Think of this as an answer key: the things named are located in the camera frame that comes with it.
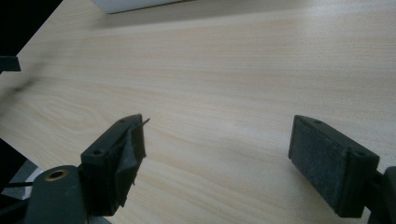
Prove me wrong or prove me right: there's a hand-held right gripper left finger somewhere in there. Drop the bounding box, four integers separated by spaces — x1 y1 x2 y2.
78 113 151 217

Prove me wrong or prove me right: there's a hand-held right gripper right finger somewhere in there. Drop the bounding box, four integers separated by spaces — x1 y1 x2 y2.
288 114 381 218

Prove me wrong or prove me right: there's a dark flat object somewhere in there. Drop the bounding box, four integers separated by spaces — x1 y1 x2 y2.
0 55 21 75

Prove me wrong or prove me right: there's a white box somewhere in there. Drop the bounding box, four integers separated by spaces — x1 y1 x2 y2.
91 0 200 15

